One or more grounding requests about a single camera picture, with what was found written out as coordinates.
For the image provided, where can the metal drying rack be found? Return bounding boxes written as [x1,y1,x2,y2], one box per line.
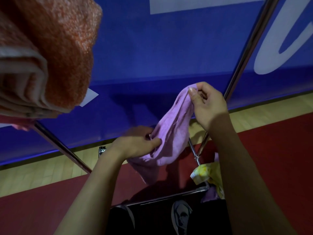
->
[30,0,282,208]

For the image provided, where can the person's left forearm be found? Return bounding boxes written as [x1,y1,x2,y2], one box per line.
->
[53,149,127,235]

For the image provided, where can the person's right hand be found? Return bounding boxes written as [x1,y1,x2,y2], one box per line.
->
[187,82,230,133]

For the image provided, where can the person's right forearm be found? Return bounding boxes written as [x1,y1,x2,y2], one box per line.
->
[208,115,298,235]

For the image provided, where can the person's left grey shoe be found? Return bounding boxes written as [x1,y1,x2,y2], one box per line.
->
[115,205,136,229]

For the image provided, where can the pink towel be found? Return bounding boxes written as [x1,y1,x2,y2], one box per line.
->
[0,114,35,132]

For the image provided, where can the blue banner with white print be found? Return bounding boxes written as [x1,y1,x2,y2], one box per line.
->
[0,0,313,167]

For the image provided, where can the orange patterned towel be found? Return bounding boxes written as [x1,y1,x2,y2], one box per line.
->
[0,0,103,120]

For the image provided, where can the purple towel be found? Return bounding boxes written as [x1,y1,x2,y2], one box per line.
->
[200,151,221,204]
[127,83,199,186]

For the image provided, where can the person's grey shoe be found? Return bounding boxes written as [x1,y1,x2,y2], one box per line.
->
[171,200,193,235]
[115,205,136,229]

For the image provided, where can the yellow white cloth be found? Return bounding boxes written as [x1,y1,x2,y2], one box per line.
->
[190,161,226,200]

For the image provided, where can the person's right grey shoe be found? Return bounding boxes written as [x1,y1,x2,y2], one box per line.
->
[171,200,193,235]

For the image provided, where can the person's left hand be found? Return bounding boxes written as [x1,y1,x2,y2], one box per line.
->
[109,126,162,161]

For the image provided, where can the person's black trousers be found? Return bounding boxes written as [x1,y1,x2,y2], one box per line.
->
[105,193,233,235]

